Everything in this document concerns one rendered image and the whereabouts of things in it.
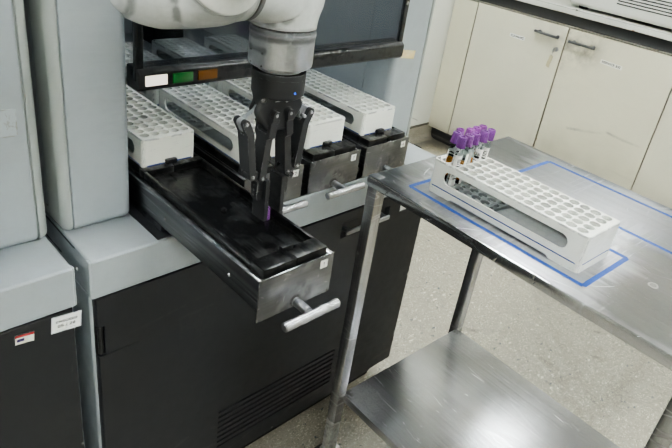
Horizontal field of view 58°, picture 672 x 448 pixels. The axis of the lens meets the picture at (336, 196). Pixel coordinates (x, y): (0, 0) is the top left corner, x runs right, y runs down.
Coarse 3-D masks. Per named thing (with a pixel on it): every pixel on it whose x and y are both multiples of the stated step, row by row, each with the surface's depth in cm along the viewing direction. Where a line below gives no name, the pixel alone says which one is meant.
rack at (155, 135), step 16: (128, 96) 116; (128, 112) 109; (144, 112) 111; (160, 112) 111; (128, 128) 103; (144, 128) 104; (160, 128) 106; (176, 128) 106; (128, 144) 111; (144, 144) 100; (160, 144) 102; (176, 144) 104; (192, 144) 107; (144, 160) 101; (160, 160) 103
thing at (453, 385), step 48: (384, 192) 108; (432, 192) 107; (576, 192) 115; (624, 192) 118; (480, 240) 94; (624, 240) 101; (576, 288) 86; (624, 288) 88; (624, 336) 80; (336, 384) 133; (384, 384) 139; (432, 384) 141; (480, 384) 143; (528, 384) 145; (336, 432) 140; (384, 432) 127; (432, 432) 129; (480, 432) 130; (528, 432) 132; (576, 432) 134
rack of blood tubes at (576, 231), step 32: (480, 160) 107; (448, 192) 104; (480, 192) 104; (512, 192) 97; (544, 192) 98; (512, 224) 96; (544, 224) 101; (576, 224) 90; (608, 224) 91; (576, 256) 89
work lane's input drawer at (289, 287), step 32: (128, 160) 103; (192, 160) 106; (160, 192) 97; (192, 192) 99; (224, 192) 101; (160, 224) 98; (192, 224) 90; (224, 224) 92; (256, 224) 93; (288, 224) 92; (224, 256) 85; (256, 256) 85; (288, 256) 84; (320, 256) 88; (256, 288) 81; (288, 288) 85; (320, 288) 90; (256, 320) 83; (288, 320) 82
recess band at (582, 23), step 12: (480, 0) 315; (492, 0) 310; (504, 0) 305; (516, 0) 300; (528, 12) 297; (540, 12) 293; (552, 12) 289; (576, 24) 282; (588, 24) 278; (600, 24) 274; (612, 36) 271; (624, 36) 268; (636, 36) 264; (648, 36) 261; (660, 48) 258
